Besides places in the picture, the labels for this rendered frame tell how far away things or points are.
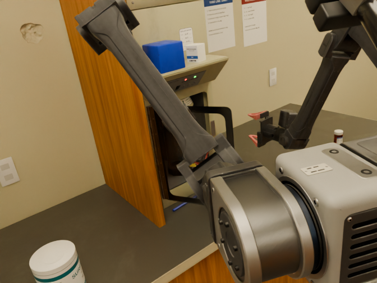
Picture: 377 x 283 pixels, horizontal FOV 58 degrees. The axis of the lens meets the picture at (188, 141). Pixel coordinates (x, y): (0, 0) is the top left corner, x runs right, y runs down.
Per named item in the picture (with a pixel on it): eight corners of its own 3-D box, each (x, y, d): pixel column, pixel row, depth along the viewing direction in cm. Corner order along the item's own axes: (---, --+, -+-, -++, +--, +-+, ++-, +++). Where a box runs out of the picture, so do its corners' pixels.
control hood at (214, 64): (143, 100, 121) (138, 72, 117) (211, 78, 138) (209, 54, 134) (161, 105, 112) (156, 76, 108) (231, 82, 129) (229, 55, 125)
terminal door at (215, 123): (166, 198, 138) (150, 105, 121) (238, 209, 125) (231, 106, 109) (165, 199, 137) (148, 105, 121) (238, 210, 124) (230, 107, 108)
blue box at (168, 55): (146, 71, 117) (141, 44, 114) (169, 65, 123) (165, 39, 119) (161, 74, 110) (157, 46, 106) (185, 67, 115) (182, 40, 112)
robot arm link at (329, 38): (335, 37, 93) (368, 40, 96) (325, 28, 98) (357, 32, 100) (281, 152, 120) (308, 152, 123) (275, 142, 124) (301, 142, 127)
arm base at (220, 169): (214, 246, 51) (206, 177, 46) (200, 215, 58) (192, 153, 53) (267, 232, 52) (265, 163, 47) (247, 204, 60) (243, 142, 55)
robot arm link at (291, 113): (284, 147, 120) (306, 147, 122) (289, 115, 116) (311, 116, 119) (269, 137, 131) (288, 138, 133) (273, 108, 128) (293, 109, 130)
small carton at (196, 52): (187, 62, 123) (185, 45, 121) (194, 59, 127) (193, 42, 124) (198, 62, 120) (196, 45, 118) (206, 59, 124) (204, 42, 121)
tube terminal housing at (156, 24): (134, 187, 158) (96, 13, 128) (188, 162, 175) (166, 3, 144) (163, 209, 140) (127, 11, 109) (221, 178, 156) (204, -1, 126)
